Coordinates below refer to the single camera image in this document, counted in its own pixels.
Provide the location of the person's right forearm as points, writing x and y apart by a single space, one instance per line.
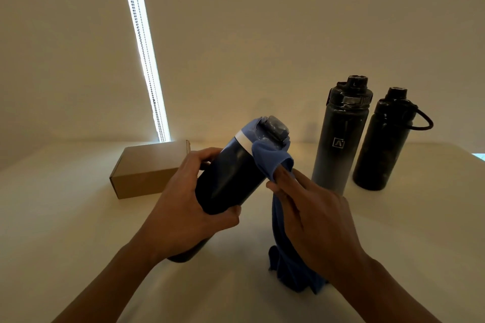
390 296

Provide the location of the person's left hand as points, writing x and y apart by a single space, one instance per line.
178 220

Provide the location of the brown paper box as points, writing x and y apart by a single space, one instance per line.
147 167

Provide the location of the blue cloth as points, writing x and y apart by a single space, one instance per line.
291 269

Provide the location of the black grey gradient bottle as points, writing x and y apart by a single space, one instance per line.
337 145

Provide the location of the person's right hand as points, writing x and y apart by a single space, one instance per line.
322 228

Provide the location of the navy bottle with blue lid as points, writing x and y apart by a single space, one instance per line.
231 175

